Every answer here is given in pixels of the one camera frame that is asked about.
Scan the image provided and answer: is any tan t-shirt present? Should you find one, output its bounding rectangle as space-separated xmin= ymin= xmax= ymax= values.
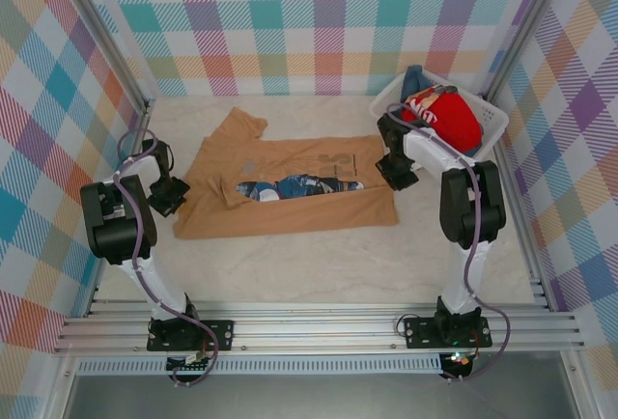
xmin=172 ymin=106 xmax=400 ymax=241

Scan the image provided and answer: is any red t-shirt white print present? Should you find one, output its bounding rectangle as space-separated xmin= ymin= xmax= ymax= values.
xmin=391 ymin=90 xmax=484 ymax=154

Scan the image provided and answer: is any white plastic laundry basket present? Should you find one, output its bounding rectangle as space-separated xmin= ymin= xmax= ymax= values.
xmin=369 ymin=70 xmax=509 ymax=169

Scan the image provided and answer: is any small black controller board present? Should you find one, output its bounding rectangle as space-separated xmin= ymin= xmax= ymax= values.
xmin=166 ymin=351 xmax=214 ymax=373

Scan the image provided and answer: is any controller board with lights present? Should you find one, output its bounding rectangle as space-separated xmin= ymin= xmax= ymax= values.
xmin=441 ymin=349 xmax=477 ymax=380

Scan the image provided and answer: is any grey metal panel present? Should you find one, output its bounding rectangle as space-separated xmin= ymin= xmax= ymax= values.
xmin=62 ymin=374 xmax=580 ymax=419

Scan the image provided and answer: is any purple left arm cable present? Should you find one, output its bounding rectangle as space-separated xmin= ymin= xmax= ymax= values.
xmin=118 ymin=127 xmax=221 ymax=388

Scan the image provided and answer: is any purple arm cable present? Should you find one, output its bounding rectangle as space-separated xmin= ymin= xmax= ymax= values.
xmin=118 ymin=127 xmax=221 ymax=388
xmin=385 ymin=102 xmax=512 ymax=381

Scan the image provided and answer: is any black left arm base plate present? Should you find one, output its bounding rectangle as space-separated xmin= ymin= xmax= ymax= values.
xmin=146 ymin=318 xmax=237 ymax=352

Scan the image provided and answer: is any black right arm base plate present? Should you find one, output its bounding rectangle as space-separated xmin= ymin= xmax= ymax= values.
xmin=404 ymin=315 xmax=493 ymax=349

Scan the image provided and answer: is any aluminium mounting rail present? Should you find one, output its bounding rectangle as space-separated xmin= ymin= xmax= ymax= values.
xmin=52 ymin=298 xmax=585 ymax=355

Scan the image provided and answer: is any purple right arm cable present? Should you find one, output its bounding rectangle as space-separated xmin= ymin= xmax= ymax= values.
xmin=385 ymin=102 xmax=512 ymax=381

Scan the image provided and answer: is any white slotted cable duct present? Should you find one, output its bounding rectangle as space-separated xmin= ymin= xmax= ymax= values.
xmin=76 ymin=353 xmax=443 ymax=376

